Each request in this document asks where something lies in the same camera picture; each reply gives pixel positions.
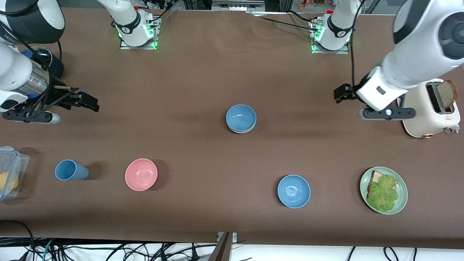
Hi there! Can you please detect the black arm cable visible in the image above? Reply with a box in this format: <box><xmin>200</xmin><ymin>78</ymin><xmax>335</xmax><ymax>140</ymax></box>
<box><xmin>0</xmin><ymin>0</ymin><xmax>62</xmax><ymax>73</ymax></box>
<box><xmin>349</xmin><ymin>0</ymin><xmax>366</xmax><ymax>89</ymax></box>

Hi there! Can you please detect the bread slice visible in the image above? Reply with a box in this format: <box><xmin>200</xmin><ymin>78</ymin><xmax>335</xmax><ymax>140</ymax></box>
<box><xmin>367</xmin><ymin>170</ymin><xmax>398</xmax><ymax>198</ymax></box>

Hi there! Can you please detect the black pot blue handle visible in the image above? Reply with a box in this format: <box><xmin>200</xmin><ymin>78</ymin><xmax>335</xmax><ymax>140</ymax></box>
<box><xmin>20</xmin><ymin>46</ymin><xmax>64</xmax><ymax>78</ymax></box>

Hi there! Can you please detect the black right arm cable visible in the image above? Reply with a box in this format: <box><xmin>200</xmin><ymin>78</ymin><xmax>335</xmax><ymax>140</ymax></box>
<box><xmin>0</xmin><ymin>0</ymin><xmax>62</xmax><ymax>73</ymax></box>

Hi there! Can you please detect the green lettuce leaf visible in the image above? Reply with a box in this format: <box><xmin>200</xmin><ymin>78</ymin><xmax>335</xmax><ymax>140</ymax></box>
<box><xmin>367</xmin><ymin>175</ymin><xmax>399</xmax><ymax>212</ymax></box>

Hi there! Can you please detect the clear plastic food container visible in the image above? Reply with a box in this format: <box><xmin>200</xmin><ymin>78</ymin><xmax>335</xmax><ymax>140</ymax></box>
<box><xmin>0</xmin><ymin>146</ymin><xmax>30</xmax><ymax>200</ymax></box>

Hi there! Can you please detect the brown table cloth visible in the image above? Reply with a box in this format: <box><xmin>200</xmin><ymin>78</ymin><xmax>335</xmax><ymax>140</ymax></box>
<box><xmin>0</xmin><ymin>7</ymin><xmax>464</xmax><ymax>250</ymax></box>

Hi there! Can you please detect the black table cable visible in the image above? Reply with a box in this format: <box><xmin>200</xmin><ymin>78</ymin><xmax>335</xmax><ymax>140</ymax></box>
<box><xmin>246</xmin><ymin>11</ymin><xmax>319</xmax><ymax>31</ymax></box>

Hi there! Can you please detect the green bowl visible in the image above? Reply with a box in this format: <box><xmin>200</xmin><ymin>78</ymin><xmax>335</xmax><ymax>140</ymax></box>
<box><xmin>227</xmin><ymin>123</ymin><xmax>256</xmax><ymax>134</ymax></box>

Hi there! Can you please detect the white toaster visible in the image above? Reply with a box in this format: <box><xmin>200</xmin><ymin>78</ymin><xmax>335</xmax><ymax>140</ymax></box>
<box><xmin>397</xmin><ymin>78</ymin><xmax>461</xmax><ymax>138</ymax></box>

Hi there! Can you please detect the glass lid blue knob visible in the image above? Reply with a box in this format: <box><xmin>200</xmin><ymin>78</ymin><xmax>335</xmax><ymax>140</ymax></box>
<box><xmin>20</xmin><ymin>47</ymin><xmax>53</xmax><ymax>67</ymax></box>

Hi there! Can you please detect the teal cable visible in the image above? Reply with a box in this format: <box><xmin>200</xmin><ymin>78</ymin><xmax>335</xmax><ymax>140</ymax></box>
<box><xmin>43</xmin><ymin>239</ymin><xmax>55</xmax><ymax>261</ymax></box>

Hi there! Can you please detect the table support beam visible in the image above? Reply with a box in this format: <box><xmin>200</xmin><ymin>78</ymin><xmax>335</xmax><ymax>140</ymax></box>
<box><xmin>208</xmin><ymin>232</ymin><xmax>238</xmax><ymax>261</ymax></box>

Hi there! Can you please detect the black floor cable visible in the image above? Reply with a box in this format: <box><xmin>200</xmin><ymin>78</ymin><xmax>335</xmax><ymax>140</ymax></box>
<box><xmin>0</xmin><ymin>220</ymin><xmax>36</xmax><ymax>261</ymax></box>

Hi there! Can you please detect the pink bowl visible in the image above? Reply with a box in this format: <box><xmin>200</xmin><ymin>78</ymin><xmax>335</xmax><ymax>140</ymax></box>
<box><xmin>125</xmin><ymin>158</ymin><xmax>158</xmax><ymax>191</ymax></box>

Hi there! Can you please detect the green plate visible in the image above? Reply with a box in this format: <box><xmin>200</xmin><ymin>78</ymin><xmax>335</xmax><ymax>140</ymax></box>
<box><xmin>360</xmin><ymin>167</ymin><xmax>408</xmax><ymax>215</ymax></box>

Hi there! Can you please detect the brown toast slice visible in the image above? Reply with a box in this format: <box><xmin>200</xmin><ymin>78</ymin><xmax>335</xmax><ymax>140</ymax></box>
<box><xmin>436</xmin><ymin>80</ymin><xmax>459</xmax><ymax>110</ymax></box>

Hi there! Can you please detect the yellow fruit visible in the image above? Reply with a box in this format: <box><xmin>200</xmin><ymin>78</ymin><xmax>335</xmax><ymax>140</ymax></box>
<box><xmin>0</xmin><ymin>172</ymin><xmax>19</xmax><ymax>192</ymax></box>

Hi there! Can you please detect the blue bowl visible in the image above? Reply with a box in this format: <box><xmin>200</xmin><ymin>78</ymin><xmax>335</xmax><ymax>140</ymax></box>
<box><xmin>277</xmin><ymin>175</ymin><xmax>311</xmax><ymax>209</ymax></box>
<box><xmin>226</xmin><ymin>104</ymin><xmax>257</xmax><ymax>132</ymax></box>

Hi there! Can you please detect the white power strip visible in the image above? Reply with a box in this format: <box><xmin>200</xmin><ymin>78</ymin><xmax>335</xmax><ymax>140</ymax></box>
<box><xmin>212</xmin><ymin>0</ymin><xmax>265</xmax><ymax>12</ymax></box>

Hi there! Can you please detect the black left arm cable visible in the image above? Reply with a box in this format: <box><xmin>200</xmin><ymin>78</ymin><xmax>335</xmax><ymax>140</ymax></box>
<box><xmin>349</xmin><ymin>0</ymin><xmax>366</xmax><ymax>89</ymax></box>

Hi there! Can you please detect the blue ribbed cup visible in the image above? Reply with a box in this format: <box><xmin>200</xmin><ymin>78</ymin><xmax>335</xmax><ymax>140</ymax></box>
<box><xmin>55</xmin><ymin>159</ymin><xmax>89</xmax><ymax>181</ymax></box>

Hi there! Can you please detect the orange leafy decoration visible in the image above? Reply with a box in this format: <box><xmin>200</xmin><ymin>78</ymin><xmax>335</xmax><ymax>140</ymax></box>
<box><xmin>299</xmin><ymin>0</ymin><xmax>327</xmax><ymax>11</ymax></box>

